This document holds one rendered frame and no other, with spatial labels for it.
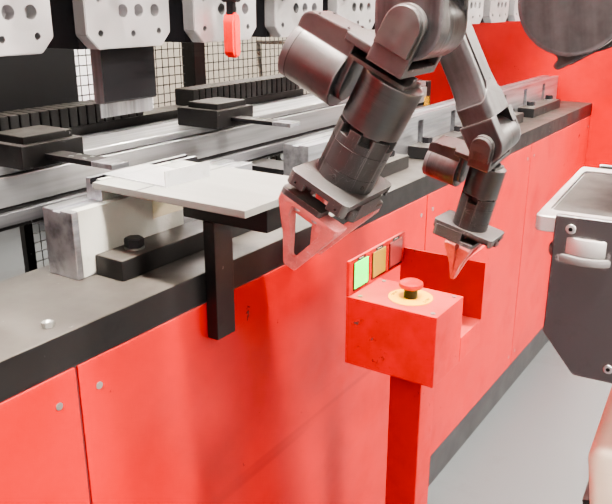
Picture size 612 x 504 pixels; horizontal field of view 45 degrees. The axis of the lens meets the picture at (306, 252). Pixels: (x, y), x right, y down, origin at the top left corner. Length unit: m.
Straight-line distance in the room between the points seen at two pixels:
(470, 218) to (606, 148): 1.83
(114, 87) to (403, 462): 0.80
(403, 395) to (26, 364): 0.68
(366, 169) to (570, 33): 0.21
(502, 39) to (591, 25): 2.51
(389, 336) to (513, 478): 1.07
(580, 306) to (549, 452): 1.59
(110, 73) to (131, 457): 0.52
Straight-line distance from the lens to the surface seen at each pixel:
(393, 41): 0.62
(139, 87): 1.12
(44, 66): 1.65
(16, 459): 0.91
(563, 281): 0.75
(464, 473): 2.18
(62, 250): 1.06
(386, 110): 0.65
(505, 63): 3.08
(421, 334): 1.17
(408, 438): 1.35
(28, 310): 0.98
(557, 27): 0.58
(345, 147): 0.67
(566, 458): 2.32
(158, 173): 1.08
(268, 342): 1.22
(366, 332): 1.22
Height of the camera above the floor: 1.24
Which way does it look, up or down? 19 degrees down
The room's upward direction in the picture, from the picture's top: straight up
